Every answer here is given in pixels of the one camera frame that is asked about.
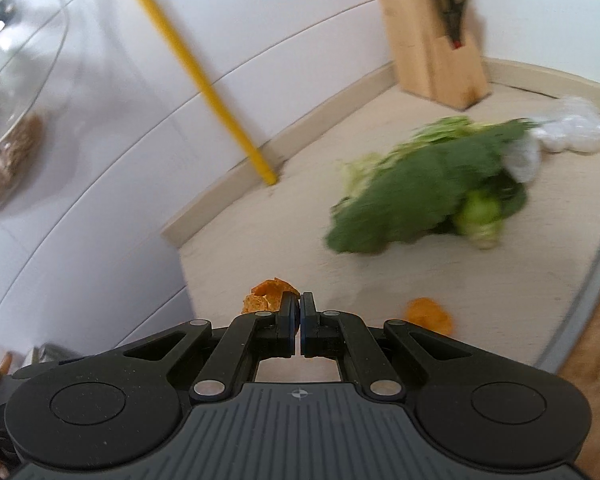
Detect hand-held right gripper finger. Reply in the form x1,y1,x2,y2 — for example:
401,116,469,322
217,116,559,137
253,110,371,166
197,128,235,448
300,292,581,403
17,292,300,403

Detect orange peel piece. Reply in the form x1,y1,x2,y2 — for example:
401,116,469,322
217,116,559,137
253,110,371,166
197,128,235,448
404,298,454,337
242,279,301,315

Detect large dark green leaf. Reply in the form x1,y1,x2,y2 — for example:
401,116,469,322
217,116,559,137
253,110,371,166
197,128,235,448
324,119,531,256

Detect light green vegetable stub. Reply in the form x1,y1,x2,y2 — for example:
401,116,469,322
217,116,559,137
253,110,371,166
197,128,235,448
452,187,505,252

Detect white plastic bag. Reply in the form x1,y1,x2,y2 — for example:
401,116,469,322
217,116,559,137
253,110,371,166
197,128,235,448
502,137,542,184

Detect yellow pipe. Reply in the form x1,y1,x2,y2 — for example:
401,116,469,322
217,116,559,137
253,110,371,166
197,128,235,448
111,0,280,187

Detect wooden knife block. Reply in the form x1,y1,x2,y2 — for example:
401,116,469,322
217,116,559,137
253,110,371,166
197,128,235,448
371,0,491,111

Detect clear crumpled plastic wrap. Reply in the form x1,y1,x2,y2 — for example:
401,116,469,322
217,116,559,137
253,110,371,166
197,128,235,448
530,96,600,154

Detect black kitchen scissors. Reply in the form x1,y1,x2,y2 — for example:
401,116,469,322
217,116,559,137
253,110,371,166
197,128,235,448
432,0,469,52

